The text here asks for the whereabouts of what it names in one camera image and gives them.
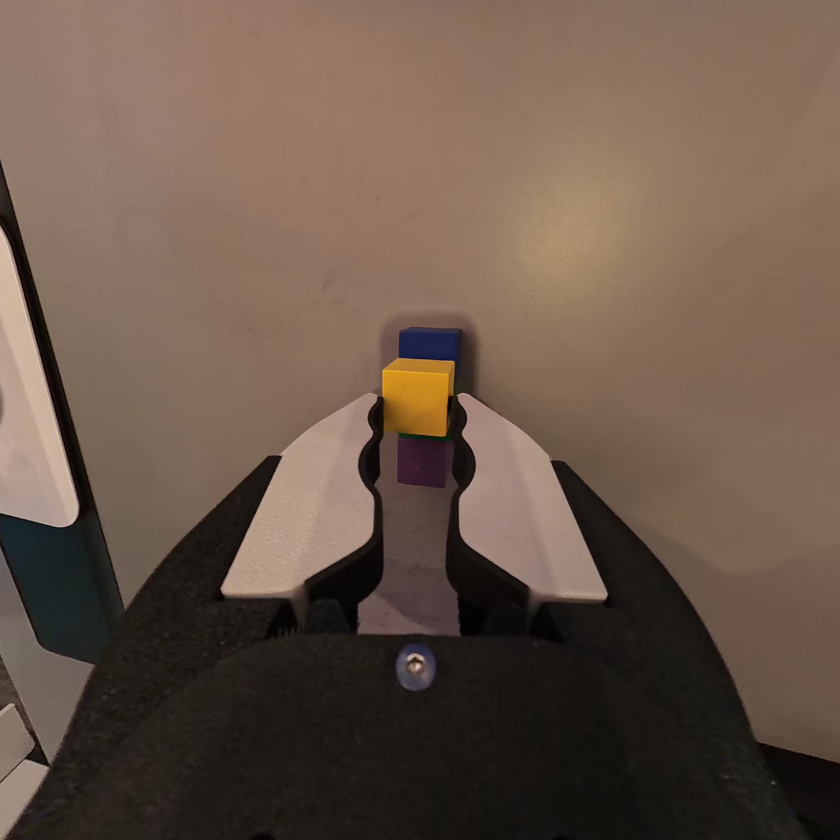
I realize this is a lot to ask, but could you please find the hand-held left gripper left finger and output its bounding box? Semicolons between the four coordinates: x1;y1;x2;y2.
219;392;385;622

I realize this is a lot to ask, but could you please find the dark blue wooden cube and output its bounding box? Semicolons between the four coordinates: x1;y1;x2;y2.
398;327;463;396

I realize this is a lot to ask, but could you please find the green wooden cube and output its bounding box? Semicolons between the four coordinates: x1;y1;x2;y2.
398;377;460;442

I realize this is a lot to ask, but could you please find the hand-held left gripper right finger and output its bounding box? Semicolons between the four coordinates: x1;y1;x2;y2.
447;392;610;619

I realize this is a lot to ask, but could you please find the purple wooden cube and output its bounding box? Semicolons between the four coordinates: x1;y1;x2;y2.
397;436;454;490

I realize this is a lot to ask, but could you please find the yellow wooden cube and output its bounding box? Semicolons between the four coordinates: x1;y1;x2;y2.
382;357;456;438

